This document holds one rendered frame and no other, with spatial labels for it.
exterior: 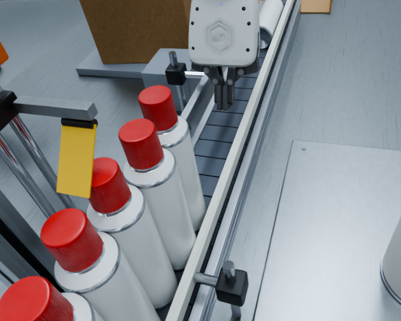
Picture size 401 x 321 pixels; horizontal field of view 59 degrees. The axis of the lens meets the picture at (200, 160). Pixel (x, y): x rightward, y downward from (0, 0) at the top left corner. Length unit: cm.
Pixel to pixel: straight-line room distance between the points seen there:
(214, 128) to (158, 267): 31
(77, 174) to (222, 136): 36
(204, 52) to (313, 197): 26
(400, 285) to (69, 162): 34
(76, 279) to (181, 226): 14
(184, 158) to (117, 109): 45
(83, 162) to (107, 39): 66
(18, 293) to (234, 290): 22
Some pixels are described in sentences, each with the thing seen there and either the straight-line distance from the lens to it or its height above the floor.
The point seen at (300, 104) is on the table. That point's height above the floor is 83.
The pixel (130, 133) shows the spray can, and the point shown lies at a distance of 31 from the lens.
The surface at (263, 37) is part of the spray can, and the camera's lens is 82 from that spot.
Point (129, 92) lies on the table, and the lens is 86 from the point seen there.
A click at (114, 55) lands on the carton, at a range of 93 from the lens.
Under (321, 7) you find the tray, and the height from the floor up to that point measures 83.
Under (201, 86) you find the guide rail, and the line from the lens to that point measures 57.
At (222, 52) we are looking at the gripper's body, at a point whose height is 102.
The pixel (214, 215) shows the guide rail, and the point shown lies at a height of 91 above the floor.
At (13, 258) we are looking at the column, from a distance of 42.
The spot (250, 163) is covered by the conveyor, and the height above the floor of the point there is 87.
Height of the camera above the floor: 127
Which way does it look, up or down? 44 degrees down
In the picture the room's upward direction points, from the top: 11 degrees counter-clockwise
